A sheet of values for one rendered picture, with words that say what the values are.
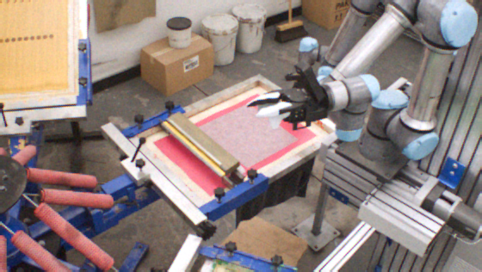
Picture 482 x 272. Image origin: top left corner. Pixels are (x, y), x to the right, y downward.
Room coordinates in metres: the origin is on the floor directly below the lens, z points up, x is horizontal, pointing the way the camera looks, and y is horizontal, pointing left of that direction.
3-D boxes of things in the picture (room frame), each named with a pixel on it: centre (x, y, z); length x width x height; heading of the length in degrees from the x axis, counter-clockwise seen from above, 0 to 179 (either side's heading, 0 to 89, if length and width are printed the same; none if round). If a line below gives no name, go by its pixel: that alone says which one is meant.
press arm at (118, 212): (1.45, 0.37, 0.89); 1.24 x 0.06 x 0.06; 133
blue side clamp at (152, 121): (1.78, 0.41, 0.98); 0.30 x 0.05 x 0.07; 133
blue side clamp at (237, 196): (1.38, 0.03, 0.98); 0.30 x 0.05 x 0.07; 133
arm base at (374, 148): (1.38, -0.46, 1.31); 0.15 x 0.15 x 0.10
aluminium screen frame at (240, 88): (1.74, 0.05, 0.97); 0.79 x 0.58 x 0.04; 133
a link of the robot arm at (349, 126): (1.16, -0.27, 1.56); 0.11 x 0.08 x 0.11; 26
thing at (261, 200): (1.65, -0.12, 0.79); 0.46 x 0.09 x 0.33; 133
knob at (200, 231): (1.18, 0.13, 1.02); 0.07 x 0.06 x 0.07; 133
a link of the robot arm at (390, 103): (1.37, -0.46, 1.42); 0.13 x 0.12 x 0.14; 26
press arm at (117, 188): (1.36, 0.46, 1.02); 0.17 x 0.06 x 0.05; 133
